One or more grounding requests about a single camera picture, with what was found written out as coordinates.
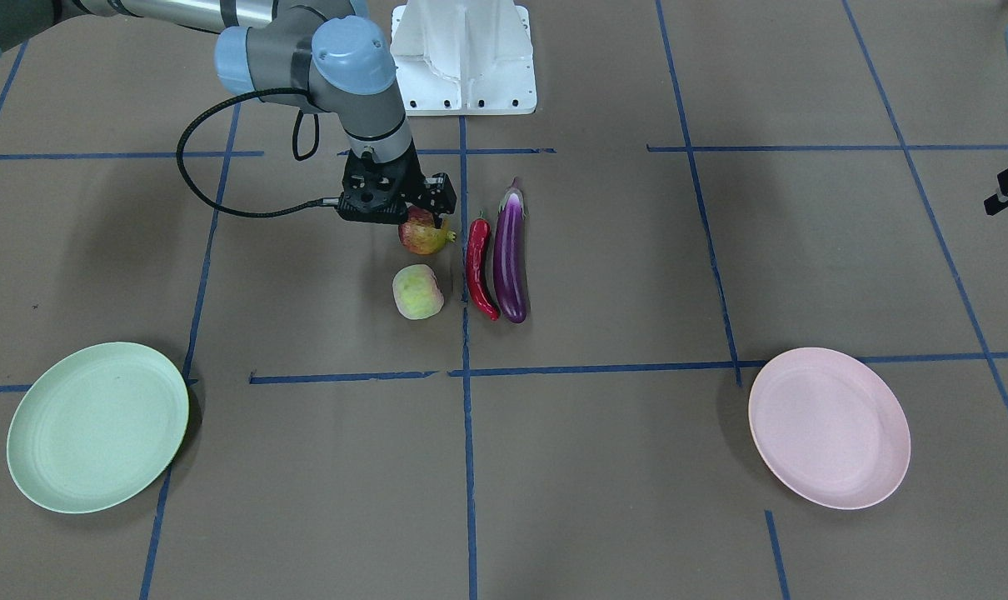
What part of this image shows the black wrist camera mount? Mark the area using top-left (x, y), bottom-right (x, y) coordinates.
top-left (414, 173), bottom-right (457, 216)

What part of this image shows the yellow pink peach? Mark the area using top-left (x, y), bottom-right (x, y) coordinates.
top-left (392, 263), bottom-right (446, 320)

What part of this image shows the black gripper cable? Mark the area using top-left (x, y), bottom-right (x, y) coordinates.
top-left (176, 87), bottom-right (347, 220)

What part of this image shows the green plate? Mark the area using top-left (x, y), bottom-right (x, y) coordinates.
top-left (6, 342), bottom-right (188, 515)

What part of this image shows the white pedestal column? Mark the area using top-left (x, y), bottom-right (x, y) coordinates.
top-left (391, 1), bottom-right (538, 117)

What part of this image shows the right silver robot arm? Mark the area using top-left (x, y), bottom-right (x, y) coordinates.
top-left (0, 1), bottom-right (455, 225)

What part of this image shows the red chili pepper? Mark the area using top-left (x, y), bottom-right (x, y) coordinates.
top-left (463, 217), bottom-right (501, 322)

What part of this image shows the pink plate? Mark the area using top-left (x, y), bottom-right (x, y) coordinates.
top-left (748, 347), bottom-right (911, 510)

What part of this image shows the purple eggplant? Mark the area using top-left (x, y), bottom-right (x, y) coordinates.
top-left (492, 176), bottom-right (528, 324)

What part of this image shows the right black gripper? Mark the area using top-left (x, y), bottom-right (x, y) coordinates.
top-left (337, 148), bottom-right (425, 224)

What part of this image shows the red green pomegranate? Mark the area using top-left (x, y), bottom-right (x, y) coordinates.
top-left (398, 206), bottom-right (457, 256)

